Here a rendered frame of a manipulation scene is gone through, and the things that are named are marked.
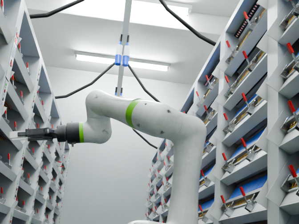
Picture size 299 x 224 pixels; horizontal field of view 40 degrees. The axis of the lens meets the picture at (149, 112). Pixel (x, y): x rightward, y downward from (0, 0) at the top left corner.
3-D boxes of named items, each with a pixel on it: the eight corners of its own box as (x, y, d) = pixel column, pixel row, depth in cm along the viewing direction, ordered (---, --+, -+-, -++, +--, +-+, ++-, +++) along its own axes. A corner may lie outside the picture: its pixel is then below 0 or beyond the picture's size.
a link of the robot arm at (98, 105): (126, 131, 153) (150, 126, 160) (124, 101, 151) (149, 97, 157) (81, 115, 182) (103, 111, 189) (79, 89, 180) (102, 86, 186)
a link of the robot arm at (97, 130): (112, 146, 179) (111, 139, 190) (111, 118, 176) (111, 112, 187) (79, 148, 177) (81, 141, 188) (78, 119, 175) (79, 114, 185)
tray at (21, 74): (30, 93, 276) (41, 76, 280) (12, 52, 219) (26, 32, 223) (3, 79, 277) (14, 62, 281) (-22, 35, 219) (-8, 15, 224)
